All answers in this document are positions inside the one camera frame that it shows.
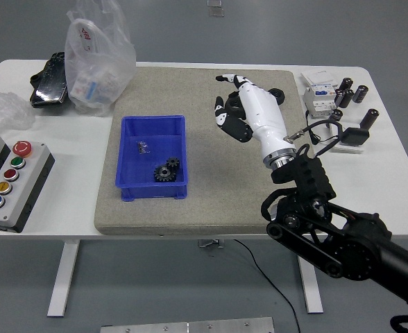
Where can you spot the small bag of screws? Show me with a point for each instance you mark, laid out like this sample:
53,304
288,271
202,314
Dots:
142,147

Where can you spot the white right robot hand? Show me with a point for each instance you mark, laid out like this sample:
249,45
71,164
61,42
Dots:
264,111

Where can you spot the grey-brown mat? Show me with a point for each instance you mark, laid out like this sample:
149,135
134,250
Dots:
190,208

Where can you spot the translucent white plastic bag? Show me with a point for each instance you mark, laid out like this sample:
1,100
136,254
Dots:
100,59

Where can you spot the white circuit breaker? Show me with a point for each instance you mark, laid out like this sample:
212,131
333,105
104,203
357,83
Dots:
316,102

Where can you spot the large black bevel gear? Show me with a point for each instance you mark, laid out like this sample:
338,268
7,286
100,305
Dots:
162,174

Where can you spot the white flat carton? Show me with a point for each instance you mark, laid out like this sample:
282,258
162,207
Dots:
318,78

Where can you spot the white power socket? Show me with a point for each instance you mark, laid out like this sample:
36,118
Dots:
346,148

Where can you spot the small black bevel gear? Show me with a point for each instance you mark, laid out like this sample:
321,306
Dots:
173,162

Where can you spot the black plug adapter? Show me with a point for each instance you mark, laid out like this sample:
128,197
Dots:
356,136

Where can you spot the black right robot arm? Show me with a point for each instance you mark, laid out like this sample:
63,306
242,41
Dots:
356,249

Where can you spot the white table leg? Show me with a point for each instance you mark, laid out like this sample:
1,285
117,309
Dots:
63,277
311,295

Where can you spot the silver metal plate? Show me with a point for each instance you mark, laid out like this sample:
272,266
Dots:
186,326

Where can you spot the blue plastic box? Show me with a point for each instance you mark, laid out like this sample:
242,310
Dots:
141,187

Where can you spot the black shiny pouch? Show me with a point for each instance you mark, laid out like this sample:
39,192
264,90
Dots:
49,83

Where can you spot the clear floor marker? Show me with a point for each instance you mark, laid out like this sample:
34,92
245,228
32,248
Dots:
216,12
215,2

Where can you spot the metal bracket under table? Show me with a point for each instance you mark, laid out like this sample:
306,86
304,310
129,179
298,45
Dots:
209,243

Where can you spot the grey five-button control box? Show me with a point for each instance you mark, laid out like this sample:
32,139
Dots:
20,187

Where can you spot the black hex nut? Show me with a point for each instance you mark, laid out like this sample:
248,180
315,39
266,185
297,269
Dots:
279,96
234,108

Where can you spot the black cylindrical capacitor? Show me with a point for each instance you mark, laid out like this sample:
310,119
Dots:
361,93
347,98
336,115
338,95
347,84
370,118

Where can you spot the clear bubble wrap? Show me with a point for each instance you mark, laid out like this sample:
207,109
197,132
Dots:
4,111

